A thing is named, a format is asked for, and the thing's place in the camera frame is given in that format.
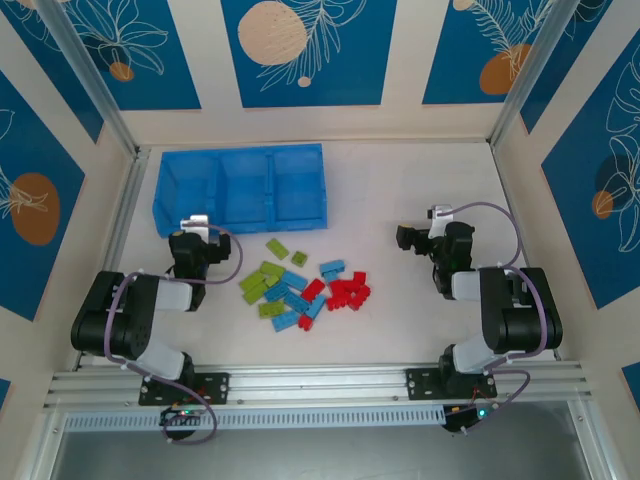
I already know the blue three-compartment plastic bin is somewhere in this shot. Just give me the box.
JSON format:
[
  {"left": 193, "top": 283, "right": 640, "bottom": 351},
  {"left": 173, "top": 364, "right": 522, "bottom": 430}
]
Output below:
[{"left": 153, "top": 142, "right": 332, "bottom": 238}]

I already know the black controller board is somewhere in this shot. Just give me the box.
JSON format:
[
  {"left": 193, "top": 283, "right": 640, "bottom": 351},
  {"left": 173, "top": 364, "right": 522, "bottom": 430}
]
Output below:
[
  {"left": 159, "top": 406, "right": 205, "bottom": 427},
  {"left": 441, "top": 405, "right": 490, "bottom": 434}
]

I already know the grey metal sheet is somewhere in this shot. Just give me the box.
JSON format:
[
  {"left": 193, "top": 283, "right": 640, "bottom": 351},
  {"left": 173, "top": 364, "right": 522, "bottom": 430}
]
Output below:
[{"left": 47, "top": 429, "right": 601, "bottom": 480}]

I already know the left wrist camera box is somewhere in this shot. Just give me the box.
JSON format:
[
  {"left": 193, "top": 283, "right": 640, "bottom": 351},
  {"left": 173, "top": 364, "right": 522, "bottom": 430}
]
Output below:
[{"left": 179, "top": 213, "right": 210, "bottom": 241}]

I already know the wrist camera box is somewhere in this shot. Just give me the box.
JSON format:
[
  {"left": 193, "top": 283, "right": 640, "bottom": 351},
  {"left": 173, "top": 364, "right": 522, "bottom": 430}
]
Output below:
[
  {"left": 428, "top": 203, "right": 456, "bottom": 238},
  {"left": 179, "top": 213, "right": 210, "bottom": 241}
]

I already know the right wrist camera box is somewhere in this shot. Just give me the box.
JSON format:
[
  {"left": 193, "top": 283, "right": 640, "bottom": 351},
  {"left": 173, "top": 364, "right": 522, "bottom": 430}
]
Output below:
[{"left": 428, "top": 203, "right": 456, "bottom": 238}]

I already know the purple cable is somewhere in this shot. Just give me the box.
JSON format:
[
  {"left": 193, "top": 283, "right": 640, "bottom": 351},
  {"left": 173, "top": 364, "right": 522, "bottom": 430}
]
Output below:
[
  {"left": 103, "top": 223, "right": 245, "bottom": 446},
  {"left": 449, "top": 201, "right": 547, "bottom": 435}
]

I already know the short aluminium side rail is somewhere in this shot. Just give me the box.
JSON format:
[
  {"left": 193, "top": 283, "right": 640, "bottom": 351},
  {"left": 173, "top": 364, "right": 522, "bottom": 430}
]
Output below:
[{"left": 102, "top": 149, "right": 151, "bottom": 281}]

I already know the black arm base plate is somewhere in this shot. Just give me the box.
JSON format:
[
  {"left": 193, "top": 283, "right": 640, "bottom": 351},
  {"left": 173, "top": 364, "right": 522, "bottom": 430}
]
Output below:
[
  {"left": 138, "top": 371, "right": 232, "bottom": 407},
  {"left": 405, "top": 366, "right": 499, "bottom": 402}
]

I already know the long aluminium mounting rail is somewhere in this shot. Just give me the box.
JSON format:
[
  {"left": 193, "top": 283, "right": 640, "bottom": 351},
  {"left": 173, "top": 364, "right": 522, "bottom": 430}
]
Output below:
[{"left": 43, "top": 360, "right": 596, "bottom": 410}]

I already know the aluminium frame post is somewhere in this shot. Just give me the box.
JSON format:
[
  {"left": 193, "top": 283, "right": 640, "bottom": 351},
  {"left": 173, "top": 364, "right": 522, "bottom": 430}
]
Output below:
[
  {"left": 35, "top": 0, "right": 152, "bottom": 162},
  {"left": 488, "top": 0, "right": 594, "bottom": 149}
]

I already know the white slotted cable duct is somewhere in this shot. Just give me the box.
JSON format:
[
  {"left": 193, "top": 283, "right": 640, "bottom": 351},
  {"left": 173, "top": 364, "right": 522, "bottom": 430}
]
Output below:
[{"left": 62, "top": 404, "right": 450, "bottom": 433}]

